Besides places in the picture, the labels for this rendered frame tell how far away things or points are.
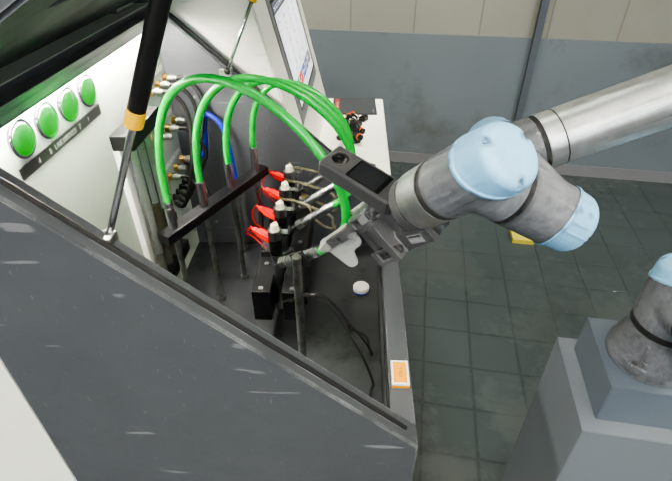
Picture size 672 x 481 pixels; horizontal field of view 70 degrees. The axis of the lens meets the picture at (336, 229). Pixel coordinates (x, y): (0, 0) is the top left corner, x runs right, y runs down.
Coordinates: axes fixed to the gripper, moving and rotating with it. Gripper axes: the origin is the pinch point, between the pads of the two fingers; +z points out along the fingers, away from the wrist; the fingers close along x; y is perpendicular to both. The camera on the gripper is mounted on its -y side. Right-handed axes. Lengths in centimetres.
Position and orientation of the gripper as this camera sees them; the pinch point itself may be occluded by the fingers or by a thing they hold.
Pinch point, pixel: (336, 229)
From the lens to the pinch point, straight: 75.7
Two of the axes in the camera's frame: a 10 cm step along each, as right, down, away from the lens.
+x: 6.1, -6.2, 4.9
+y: 6.6, 7.4, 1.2
